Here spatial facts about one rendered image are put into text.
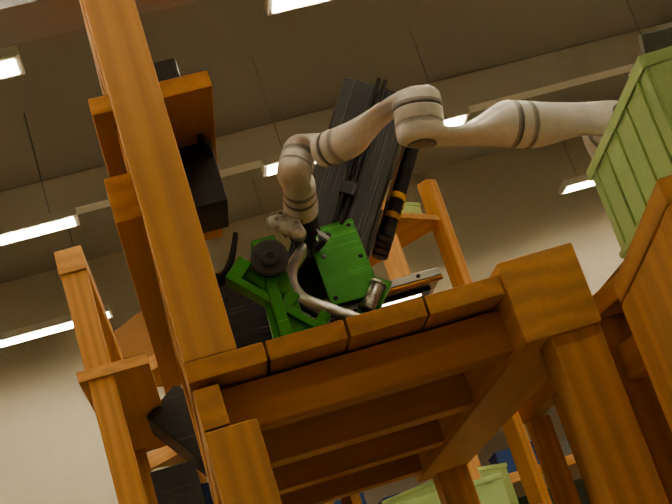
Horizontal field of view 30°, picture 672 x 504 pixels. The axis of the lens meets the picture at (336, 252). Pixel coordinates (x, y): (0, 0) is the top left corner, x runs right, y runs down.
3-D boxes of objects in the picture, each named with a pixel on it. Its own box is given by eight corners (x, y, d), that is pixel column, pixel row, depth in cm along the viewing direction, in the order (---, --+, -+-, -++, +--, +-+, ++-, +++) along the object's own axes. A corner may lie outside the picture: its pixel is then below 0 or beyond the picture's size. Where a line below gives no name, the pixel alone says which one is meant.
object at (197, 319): (244, 486, 347) (155, 175, 376) (237, 348, 207) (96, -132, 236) (212, 495, 346) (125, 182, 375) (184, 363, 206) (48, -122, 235)
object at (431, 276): (434, 298, 307) (430, 287, 308) (443, 278, 292) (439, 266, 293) (281, 341, 301) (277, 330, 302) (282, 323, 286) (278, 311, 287)
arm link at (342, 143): (312, 119, 245) (316, 160, 243) (419, 76, 228) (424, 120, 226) (344, 128, 252) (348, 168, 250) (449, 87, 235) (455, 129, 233)
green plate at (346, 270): (380, 311, 283) (351, 237, 294) (381, 292, 276) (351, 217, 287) (332, 325, 281) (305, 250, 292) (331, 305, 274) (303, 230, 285)
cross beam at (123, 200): (182, 384, 346) (173, 353, 349) (142, 216, 224) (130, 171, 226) (164, 389, 345) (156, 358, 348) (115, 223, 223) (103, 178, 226)
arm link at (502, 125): (409, 136, 226) (533, 140, 235) (403, 87, 228) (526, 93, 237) (389, 153, 234) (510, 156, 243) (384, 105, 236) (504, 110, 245)
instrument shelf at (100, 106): (223, 236, 340) (219, 223, 341) (212, 85, 255) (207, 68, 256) (132, 260, 336) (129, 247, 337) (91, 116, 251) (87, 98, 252)
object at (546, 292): (464, 468, 353) (446, 418, 358) (603, 321, 212) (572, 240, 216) (416, 483, 351) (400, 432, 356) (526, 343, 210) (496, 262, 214)
